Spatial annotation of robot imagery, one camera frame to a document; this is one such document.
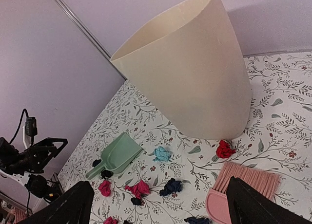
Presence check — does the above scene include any green plastic dustpan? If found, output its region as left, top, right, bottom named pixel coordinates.
left=85, top=132, right=143, bottom=180

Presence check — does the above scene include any cream plastic waste bin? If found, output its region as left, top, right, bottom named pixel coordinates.
left=111, top=0, right=252, bottom=140

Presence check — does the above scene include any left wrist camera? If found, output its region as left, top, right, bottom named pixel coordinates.
left=22, top=117, right=38, bottom=149

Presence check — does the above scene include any left aluminium frame post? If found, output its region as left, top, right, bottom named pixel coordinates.
left=47, top=0, right=112, bottom=59

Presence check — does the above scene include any navy paper scrap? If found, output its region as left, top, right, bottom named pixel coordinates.
left=159, top=178, right=182, bottom=197
left=184, top=217, right=212, bottom=224
left=92, top=159, right=101, bottom=168

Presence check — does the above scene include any magenta paper scrap front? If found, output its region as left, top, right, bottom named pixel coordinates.
left=103, top=217, right=119, bottom=224

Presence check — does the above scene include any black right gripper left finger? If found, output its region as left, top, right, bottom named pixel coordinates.
left=19, top=181, right=95, bottom=224

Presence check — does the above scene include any light blue paper scrap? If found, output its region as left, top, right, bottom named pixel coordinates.
left=153, top=146, right=171, bottom=162

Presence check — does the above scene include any small black paper scrap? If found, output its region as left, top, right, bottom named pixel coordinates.
left=131, top=197, right=142, bottom=206

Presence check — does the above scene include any red paper scrap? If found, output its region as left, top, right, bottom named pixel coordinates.
left=216, top=140, right=236, bottom=159

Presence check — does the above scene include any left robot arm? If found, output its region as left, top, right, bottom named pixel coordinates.
left=0, top=137, right=68, bottom=216

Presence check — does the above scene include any pink hand brush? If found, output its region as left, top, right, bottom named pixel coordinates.
left=205, top=162, right=280, bottom=224

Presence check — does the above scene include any floral tablecloth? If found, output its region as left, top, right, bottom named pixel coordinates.
left=58, top=52, right=312, bottom=224

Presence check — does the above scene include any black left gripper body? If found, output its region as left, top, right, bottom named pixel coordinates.
left=0, top=137, right=68, bottom=175

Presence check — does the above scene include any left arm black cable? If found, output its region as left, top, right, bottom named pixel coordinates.
left=8, top=108, right=29, bottom=145

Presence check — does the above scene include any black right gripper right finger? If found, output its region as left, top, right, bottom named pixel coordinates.
left=226, top=177, right=311, bottom=224

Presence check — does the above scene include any magenta paper scrap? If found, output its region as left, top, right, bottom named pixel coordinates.
left=125, top=180, right=151, bottom=199
left=98, top=180, right=111, bottom=197
left=103, top=217, right=119, bottom=224

